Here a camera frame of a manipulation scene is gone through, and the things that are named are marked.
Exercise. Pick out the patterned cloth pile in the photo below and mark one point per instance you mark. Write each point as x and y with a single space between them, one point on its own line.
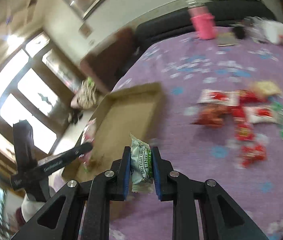
87 96

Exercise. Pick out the red small snack packet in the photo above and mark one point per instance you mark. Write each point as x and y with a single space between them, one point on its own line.
250 155

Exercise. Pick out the black sofa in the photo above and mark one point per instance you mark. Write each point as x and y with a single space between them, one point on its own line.
221 13

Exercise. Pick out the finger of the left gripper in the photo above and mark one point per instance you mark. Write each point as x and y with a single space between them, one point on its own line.
49 165

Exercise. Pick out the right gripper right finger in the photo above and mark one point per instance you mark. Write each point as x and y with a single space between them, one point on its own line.
201 210

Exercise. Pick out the purple floral tablecloth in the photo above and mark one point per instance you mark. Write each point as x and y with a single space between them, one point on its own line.
203 126

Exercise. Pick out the small dark notebook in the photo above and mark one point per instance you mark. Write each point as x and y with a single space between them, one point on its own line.
226 39

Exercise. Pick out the pink sleeved water bottle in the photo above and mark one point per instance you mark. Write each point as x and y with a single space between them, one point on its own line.
203 21

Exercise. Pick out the brown armchair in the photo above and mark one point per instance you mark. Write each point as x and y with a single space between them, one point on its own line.
103 62

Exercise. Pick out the white cup lying down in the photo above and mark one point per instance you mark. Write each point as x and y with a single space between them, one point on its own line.
273 31

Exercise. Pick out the pink snack packet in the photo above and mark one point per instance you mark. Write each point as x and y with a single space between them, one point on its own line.
88 135

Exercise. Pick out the bright red snack packet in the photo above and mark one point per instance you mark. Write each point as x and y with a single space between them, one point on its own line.
248 96

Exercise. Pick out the dark red brown snack packet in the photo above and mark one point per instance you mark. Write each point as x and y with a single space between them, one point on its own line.
212 115

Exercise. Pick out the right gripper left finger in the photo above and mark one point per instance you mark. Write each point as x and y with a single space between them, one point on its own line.
81 210

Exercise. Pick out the white red snack packet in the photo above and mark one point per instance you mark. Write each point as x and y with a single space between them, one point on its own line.
225 98

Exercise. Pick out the clear plastic bag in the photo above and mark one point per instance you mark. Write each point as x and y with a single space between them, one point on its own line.
253 27

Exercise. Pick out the beige cracker packet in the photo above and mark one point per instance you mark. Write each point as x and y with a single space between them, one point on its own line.
265 88

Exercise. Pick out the shallow cardboard box tray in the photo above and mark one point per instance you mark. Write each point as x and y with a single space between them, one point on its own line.
130 111

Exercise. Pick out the white green snack packet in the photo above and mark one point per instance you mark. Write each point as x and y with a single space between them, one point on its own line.
141 166

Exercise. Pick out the green clear candy packet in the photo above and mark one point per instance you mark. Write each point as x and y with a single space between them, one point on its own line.
278 108

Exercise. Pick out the black small pouch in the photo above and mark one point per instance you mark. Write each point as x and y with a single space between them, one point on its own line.
239 31

